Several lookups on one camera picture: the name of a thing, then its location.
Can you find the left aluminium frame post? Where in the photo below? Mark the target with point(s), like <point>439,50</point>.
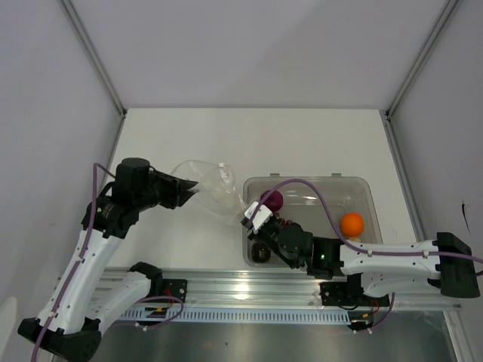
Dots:
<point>81,33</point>

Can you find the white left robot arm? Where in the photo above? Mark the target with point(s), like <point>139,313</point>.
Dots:
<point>71,325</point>

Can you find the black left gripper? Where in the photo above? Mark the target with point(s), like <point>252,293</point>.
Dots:
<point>173,185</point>

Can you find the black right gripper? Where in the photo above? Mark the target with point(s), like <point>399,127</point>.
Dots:
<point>256,234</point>

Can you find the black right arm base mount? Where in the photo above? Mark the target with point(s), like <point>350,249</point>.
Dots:
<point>339,294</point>

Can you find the red grape bunch toy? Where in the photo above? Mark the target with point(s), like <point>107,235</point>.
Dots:
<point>284,223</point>

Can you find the orange fruit toy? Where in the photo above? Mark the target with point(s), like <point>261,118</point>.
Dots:
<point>352,225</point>

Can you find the clear plastic food container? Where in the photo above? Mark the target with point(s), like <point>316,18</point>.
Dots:
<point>343,195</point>

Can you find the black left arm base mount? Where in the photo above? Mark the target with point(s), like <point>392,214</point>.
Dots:
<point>170,287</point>

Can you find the aluminium frame post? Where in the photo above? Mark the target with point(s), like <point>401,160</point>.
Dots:
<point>435,34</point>
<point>81,33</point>

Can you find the clear zip top bag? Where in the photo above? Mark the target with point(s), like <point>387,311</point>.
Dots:
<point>215,190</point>

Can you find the dark chocolate donut toy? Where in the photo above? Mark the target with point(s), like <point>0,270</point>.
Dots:
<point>260,253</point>

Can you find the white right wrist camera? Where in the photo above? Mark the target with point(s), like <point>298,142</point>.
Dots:
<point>256,216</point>

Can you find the white slotted cable duct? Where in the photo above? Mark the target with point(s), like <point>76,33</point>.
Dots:
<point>240,315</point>

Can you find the right aluminium frame post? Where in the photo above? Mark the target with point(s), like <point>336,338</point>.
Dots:
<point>435,34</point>

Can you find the purple donut toy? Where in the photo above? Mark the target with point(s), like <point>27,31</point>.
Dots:
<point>275,201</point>

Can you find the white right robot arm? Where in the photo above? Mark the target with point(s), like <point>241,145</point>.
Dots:
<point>445,264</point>

